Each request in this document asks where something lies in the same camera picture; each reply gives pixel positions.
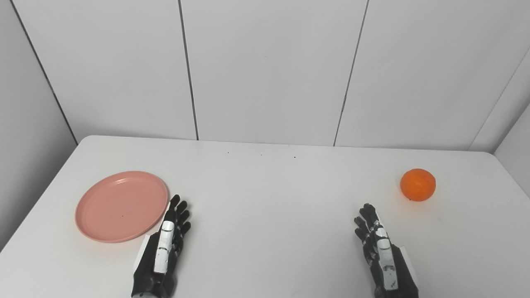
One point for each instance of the orange fruit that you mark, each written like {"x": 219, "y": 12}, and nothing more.
{"x": 417, "y": 184}

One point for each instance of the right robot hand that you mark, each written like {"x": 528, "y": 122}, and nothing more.
{"x": 385, "y": 256}

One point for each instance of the pink round plate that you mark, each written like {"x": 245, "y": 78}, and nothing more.
{"x": 122, "y": 206}

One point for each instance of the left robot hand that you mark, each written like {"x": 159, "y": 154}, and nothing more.
{"x": 163, "y": 248}

